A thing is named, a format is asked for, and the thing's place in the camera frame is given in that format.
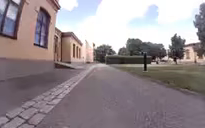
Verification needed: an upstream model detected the pale building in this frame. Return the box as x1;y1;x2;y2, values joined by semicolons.
81;39;96;64

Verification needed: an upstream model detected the yellow building with blue windows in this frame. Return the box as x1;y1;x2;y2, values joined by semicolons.
0;0;62;84

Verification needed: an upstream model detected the trimmed green hedge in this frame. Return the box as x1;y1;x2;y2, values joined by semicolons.
105;54;153;65

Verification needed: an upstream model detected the green grass lawn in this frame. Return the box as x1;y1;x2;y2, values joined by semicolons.
110;63;205;98

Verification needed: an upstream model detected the grey asphalt strip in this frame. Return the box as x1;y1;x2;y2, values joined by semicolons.
0;66;88;128

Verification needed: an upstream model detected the cobblestone strip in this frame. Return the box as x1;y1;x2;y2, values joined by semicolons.
0;65;97;128

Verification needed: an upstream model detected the cluster of trees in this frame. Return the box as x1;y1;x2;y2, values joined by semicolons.
117;37;168;62

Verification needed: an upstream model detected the black bollard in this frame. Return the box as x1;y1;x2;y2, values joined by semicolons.
142;51;148;73

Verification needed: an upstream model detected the yellow building with dark roof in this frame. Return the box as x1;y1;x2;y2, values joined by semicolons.
53;27;85;65

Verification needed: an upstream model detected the yellow building behind trees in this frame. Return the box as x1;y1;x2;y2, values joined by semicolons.
181;41;205;65

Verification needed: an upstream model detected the grey gravel path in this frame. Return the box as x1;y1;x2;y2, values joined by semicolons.
36;63;205;128

